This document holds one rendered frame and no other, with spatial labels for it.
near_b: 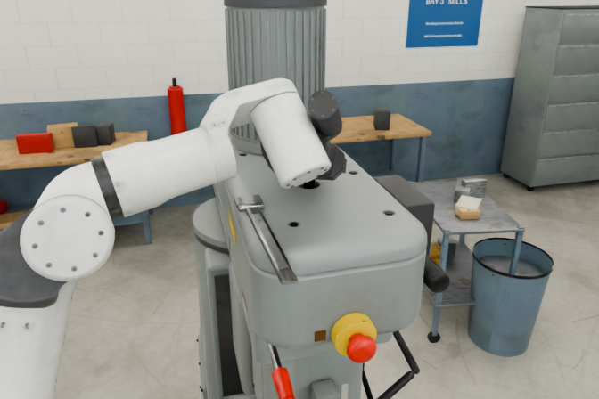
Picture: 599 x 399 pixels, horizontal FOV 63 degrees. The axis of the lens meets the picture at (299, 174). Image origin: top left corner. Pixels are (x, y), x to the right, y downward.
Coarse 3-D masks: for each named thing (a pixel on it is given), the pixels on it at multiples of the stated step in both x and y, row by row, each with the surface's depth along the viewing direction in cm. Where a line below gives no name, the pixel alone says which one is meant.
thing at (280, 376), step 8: (272, 352) 71; (272, 360) 69; (280, 368) 67; (272, 376) 67; (280, 376) 65; (288, 376) 66; (280, 384) 64; (288, 384) 64; (280, 392) 63; (288, 392) 63
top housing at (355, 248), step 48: (240, 192) 79; (288, 192) 79; (336, 192) 79; (384, 192) 79; (240, 240) 74; (288, 240) 64; (336, 240) 64; (384, 240) 64; (288, 288) 62; (336, 288) 64; (384, 288) 66; (288, 336) 65
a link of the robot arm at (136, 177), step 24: (144, 144) 51; (168, 144) 51; (192, 144) 51; (72, 168) 48; (96, 168) 48; (120, 168) 48; (144, 168) 49; (168, 168) 50; (192, 168) 51; (48, 192) 46; (72, 192) 46; (96, 192) 46; (120, 192) 48; (144, 192) 49; (168, 192) 51
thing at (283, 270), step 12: (240, 204) 73; (252, 204) 73; (252, 216) 69; (264, 228) 65; (264, 240) 62; (276, 240) 62; (276, 252) 60; (276, 264) 57; (288, 264) 57; (288, 276) 55
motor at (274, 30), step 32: (224, 0) 91; (256, 0) 85; (288, 0) 85; (320, 0) 89; (256, 32) 88; (288, 32) 87; (320, 32) 92; (256, 64) 90; (288, 64) 89; (320, 64) 94
